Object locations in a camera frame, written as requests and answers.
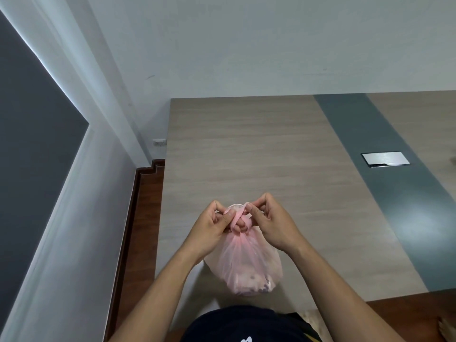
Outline person's right hand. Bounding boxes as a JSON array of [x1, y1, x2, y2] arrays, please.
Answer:
[[243, 192, 308, 256]]

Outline person's left hand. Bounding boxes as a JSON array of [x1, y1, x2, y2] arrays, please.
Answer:
[[178, 199, 254, 267]]

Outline pink plastic bag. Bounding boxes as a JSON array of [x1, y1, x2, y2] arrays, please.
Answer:
[[203, 202, 284, 297]]

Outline coffee bean print paper cup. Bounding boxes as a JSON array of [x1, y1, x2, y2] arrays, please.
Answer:
[[231, 266, 277, 295]]

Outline person's left forearm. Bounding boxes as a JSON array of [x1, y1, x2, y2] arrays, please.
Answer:
[[106, 247, 204, 342]]

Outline person's right forearm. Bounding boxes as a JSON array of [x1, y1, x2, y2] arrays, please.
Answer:
[[288, 240, 407, 342]]

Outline person's black clothes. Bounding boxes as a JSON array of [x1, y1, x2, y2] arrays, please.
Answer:
[[180, 304, 325, 342]]

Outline dark brown wooden baseboard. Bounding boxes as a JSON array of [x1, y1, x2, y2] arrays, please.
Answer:
[[103, 159, 166, 342]]

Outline silver metal cable cover plate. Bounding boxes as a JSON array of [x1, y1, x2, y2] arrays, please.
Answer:
[[361, 151, 411, 168]]

